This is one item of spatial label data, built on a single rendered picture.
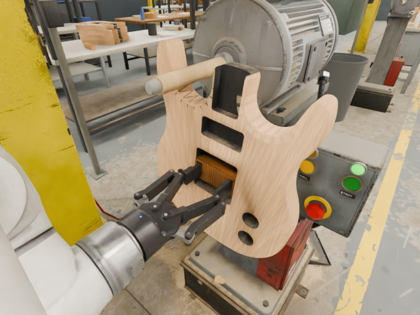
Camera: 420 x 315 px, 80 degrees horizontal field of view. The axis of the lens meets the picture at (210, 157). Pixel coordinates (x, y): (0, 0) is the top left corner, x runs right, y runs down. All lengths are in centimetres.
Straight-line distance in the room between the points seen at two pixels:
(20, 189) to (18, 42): 99
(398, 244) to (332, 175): 158
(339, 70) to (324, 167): 269
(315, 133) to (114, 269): 32
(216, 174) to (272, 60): 26
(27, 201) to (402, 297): 179
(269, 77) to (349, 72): 270
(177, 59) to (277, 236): 38
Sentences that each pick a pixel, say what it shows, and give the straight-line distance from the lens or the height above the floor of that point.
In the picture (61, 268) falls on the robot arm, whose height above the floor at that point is 113.
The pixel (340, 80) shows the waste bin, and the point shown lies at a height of 52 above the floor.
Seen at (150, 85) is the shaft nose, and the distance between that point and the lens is 44.
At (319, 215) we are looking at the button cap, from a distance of 61.
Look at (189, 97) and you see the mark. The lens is 50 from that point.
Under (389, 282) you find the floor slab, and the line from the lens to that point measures 189.
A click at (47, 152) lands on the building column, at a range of 140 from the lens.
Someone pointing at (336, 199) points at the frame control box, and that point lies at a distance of 60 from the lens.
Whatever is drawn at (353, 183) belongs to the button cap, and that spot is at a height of 107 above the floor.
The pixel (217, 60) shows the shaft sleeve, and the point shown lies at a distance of 55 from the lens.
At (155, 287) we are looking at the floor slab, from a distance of 161.
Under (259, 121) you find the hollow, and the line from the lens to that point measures 43.
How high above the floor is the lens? 139
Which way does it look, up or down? 34 degrees down
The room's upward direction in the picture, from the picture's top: straight up
